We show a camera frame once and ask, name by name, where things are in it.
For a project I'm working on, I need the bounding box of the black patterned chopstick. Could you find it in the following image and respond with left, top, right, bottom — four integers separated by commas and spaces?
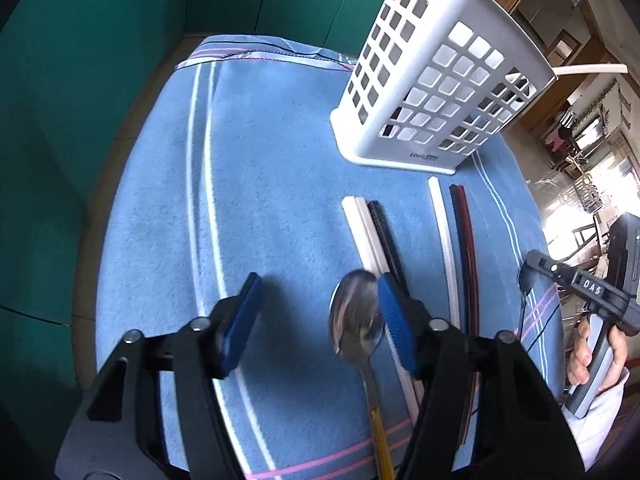
367, 200, 410, 296

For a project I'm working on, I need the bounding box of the blue striped tablecloth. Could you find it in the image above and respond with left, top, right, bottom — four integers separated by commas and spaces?
94, 34, 565, 480

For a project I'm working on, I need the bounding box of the spoon with yellow handle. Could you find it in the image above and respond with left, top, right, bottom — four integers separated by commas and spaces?
329, 269, 395, 479

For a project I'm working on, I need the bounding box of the white plastic utensil basket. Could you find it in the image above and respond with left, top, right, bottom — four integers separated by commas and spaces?
330, 0, 556, 174

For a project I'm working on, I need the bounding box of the person's right hand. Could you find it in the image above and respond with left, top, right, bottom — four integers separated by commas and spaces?
566, 316, 630, 394

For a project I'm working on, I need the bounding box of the dark red chopstick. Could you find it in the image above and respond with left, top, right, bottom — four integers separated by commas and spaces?
449, 184, 480, 445

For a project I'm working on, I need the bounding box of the beige white chopstick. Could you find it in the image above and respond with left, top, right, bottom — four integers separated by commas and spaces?
427, 177, 461, 328

